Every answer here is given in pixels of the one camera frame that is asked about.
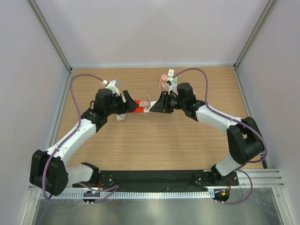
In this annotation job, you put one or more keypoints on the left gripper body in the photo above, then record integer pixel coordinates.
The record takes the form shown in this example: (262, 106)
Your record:
(117, 106)

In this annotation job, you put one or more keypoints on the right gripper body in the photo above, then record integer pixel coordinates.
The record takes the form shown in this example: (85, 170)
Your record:
(175, 103)

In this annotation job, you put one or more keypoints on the red cube socket adapter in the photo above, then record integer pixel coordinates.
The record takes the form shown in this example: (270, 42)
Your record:
(138, 109)

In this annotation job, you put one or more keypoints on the white power strip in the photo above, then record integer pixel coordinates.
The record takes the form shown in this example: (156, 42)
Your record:
(146, 110)

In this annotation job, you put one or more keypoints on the pink small charger plug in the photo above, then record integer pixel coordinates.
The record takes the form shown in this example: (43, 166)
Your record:
(144, 104)

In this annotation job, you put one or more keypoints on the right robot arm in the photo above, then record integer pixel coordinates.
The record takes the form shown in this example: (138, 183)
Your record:
(245, 141)

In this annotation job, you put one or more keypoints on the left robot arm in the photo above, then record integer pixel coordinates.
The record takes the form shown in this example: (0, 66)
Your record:
(49, 169)

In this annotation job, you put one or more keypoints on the pink round power socket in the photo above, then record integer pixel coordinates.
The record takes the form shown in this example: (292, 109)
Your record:
(163, 88)

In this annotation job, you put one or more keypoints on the tall white charger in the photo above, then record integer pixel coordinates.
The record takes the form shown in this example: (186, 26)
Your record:
(170, 73)

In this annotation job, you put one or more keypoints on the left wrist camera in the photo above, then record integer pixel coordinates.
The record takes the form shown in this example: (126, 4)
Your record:
(112, 85)

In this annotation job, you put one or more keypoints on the pink charger with cable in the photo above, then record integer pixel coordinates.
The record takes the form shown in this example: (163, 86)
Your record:
(163, 80)

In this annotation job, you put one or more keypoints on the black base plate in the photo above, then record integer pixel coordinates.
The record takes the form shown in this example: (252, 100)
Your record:
(162, 180)

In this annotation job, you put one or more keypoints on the white slotted cable duct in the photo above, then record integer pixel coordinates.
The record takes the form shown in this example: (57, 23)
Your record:
(89, 195)

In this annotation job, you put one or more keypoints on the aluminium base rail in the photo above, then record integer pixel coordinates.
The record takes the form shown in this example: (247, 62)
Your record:
(261, 178)

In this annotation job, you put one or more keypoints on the left aluminium frame post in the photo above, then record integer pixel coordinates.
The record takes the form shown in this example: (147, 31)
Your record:
(44, 24)

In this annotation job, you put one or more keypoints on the aluminium frame post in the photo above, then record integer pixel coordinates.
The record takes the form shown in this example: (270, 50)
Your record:
(44, 24)
(255, 31)

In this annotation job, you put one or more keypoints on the right aluminium frame post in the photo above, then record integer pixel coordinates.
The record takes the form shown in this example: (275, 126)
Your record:
(255, 31)

